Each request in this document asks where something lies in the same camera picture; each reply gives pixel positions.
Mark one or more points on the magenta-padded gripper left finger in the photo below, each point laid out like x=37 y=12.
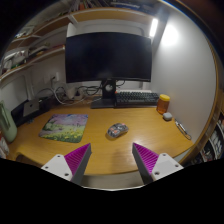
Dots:
x=61 y=165

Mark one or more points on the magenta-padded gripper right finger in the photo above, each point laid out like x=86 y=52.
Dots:
x=163 y=165

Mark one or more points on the transparent computer mouse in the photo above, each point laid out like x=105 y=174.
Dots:
x=117 y=129

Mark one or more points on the floral print mouse pad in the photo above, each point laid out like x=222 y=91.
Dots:
x=64 y=128

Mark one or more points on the dark pen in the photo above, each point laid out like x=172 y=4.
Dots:
x=182 y=129

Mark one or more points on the small grey earbud case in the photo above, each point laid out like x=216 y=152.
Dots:
x=167 y=116

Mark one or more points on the side shelf unit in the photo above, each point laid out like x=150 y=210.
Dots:
x=213 y=141

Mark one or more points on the orange jar with yellow lid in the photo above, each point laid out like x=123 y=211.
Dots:
x=163 y=105

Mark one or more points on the black desk stand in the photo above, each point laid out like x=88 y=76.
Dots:
x=45 y=102

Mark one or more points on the silver mini computer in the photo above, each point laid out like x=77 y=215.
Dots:
x=31 y=107

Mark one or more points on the dark mechanical keyboard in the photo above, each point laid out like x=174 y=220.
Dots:
x=136 y=98

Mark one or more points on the white power strip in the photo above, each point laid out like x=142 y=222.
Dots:
x=74 y=94

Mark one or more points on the black computer monitor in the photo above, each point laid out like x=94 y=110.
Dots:
x=108 y=56

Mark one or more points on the white light bar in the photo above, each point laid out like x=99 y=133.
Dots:
x=153 y=27

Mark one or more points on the white wall socket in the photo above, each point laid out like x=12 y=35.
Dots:
x=51 y=77

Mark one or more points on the wooden wall shelf unit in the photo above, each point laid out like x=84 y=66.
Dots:
x=46 y=25

